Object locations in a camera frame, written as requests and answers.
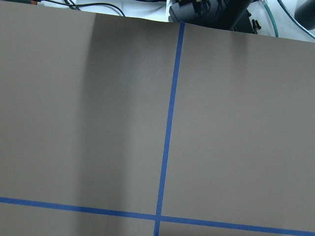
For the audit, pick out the brown paper table mat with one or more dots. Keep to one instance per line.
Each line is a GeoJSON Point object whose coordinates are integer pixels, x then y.
{"type": "Point", "coordinates": [118, 126]}

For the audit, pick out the black monitor base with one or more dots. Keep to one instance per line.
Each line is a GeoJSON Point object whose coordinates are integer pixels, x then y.
{"type": "Point", "coordinates": [230, 15]}

